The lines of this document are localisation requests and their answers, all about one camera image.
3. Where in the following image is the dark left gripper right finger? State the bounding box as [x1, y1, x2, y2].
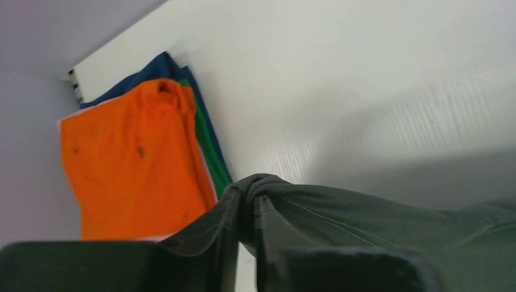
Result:
[254, 197, 445, 291]

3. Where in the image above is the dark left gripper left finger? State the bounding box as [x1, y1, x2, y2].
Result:
[1, 188, 242, 291]

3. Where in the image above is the dark grey t-shirt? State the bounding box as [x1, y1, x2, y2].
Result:
[225, 174, 515, 291]

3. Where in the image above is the folded green t-shirt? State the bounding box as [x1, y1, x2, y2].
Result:
[193, 93, 232, 201]

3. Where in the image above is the folded orange t-shirt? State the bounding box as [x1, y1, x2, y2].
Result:
[59, 78, 217, 242]

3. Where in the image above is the folded blue t-shirt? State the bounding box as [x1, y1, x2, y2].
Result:
[79, 52, 231, 179]

